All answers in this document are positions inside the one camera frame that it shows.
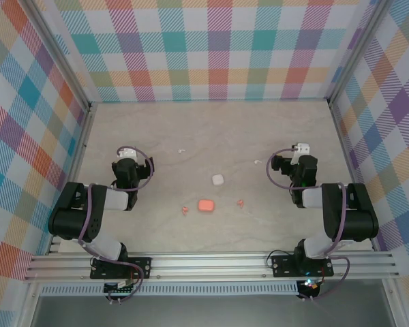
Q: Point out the pink earbud charging case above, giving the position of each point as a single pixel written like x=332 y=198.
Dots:
x=206 y=206

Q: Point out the white earbud charging case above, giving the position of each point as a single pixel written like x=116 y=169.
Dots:
x=217 y=180

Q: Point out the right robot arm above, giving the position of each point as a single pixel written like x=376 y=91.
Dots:
x=358 y=218

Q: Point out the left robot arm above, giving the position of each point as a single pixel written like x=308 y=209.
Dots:
x=99 y=218

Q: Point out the small electronics board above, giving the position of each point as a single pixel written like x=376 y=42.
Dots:
x=119 y=287
x=308 y=287

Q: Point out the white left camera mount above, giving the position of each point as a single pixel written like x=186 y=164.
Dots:
x=127 y=154

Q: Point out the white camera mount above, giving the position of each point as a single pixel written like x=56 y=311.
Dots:
x=301 y=148
x=127 y=154

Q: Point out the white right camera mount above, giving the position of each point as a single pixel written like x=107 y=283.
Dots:
x=301 y=148

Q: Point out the aluminium side rail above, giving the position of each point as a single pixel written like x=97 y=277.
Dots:
x=82 y=136
x=342 y=136

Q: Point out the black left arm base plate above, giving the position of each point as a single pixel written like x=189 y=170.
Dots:
x=141 y=267

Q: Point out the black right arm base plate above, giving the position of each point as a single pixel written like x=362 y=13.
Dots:
x=283 y=265

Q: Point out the aluminium mounting rail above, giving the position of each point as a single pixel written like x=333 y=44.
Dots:
x=208 y=265

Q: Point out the aluminium frame post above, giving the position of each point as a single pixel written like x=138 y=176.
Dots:
x=358 y=51
x=61 y=56

